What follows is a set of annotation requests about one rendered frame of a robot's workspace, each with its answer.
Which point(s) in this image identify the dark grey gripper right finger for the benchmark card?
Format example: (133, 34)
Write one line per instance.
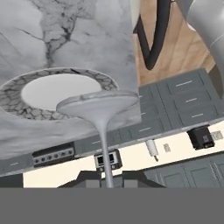
(134, 179)

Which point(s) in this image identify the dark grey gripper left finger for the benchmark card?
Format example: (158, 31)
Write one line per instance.
(87, 179)

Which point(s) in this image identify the grey marbled wine glass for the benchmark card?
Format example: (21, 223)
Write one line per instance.
(99, 106)

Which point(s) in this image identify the white plate with marbled rim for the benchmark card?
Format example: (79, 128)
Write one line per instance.
(11, 99)

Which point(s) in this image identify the black toaster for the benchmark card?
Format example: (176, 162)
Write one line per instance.
(116, 159)

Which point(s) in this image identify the white cylinder with dark tip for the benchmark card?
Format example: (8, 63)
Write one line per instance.
(151, 147)

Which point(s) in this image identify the black hob control panel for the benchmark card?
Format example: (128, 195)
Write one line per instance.
(54, 155)

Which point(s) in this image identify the black box appliance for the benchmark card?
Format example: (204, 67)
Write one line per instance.
(200, 137)

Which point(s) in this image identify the grey base cupboard run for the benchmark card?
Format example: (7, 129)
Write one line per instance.
(186, 99)

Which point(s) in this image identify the grey wall socket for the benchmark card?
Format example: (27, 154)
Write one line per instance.
(166, 147)
(217, 135)

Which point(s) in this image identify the grey wall cupboard run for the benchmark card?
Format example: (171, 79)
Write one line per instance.
(189, 173)

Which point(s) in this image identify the black stool frame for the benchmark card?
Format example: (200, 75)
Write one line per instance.
(159, 32)

